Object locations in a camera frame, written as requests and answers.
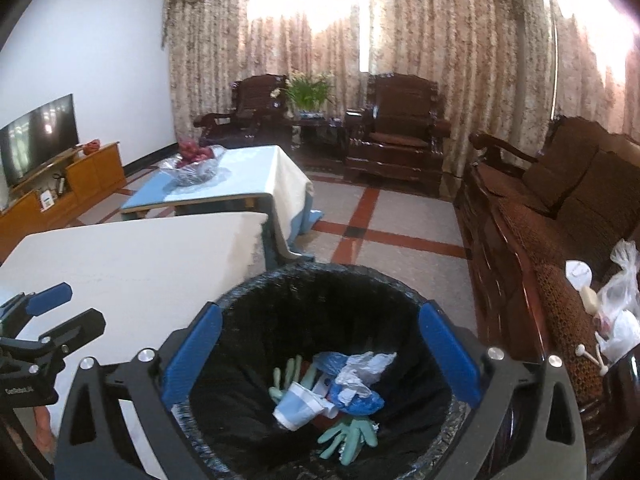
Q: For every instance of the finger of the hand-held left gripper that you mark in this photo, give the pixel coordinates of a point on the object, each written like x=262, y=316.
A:
x=50, y=299
x=85, y=322

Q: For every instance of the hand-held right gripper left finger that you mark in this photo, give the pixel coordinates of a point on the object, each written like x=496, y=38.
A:
x=192, y=355

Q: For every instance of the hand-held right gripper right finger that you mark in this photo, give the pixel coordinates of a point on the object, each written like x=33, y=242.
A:
x=447, y=350

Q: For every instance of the blue plastic bag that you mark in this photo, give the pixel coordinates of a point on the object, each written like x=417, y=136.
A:
x=367, y=397

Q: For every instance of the green rubber glove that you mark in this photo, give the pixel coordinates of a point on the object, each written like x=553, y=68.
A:
x=350, y=437
x=287, y=375

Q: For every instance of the blue white paper cup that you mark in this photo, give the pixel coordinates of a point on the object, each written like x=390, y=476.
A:
x=295, y=407

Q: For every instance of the black trash bin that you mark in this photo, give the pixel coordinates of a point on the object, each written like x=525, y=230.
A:
x=310, y=320

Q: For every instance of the person's left forearm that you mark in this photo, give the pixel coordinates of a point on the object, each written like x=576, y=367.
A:
x=44, y=435

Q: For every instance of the white picture card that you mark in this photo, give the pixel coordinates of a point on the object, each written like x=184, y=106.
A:
x=47, y=200

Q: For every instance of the wooden television cabinet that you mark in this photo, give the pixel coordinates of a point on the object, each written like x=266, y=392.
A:
x=95, y=175

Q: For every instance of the small white sticks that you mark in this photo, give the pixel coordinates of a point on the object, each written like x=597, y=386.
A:
x=592, y=357

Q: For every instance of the dark wooden sofa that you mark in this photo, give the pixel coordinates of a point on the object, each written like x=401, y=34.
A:
x=540, y=230

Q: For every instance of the flat screen television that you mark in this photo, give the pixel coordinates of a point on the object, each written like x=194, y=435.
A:
x=40, y=135

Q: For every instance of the blue cloth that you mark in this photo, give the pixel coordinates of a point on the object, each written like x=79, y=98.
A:
x=312, y=220

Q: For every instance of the white plastic bag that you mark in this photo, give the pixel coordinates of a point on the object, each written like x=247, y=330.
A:
x=622, y=300

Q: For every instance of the glass fruit bowl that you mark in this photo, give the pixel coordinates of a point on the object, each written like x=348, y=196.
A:
x=192, y=172

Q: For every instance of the coffee table with blue cover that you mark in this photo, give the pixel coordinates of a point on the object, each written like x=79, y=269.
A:
x=250, y=170

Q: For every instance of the red apple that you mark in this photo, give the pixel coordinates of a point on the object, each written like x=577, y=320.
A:
x=189, y=151
x=206, y=152

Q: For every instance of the dark wooden armchair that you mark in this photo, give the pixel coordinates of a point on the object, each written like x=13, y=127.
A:
x=255, y=105
x=400, y=125

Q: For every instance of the dark wooden side table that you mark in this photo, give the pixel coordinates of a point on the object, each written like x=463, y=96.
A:
x=320, y=132

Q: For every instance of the green potted plant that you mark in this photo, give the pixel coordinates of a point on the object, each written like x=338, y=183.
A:
x=307, y=92

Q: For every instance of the patterned beige curtain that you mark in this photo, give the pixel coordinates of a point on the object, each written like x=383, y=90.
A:
x=425, y=35

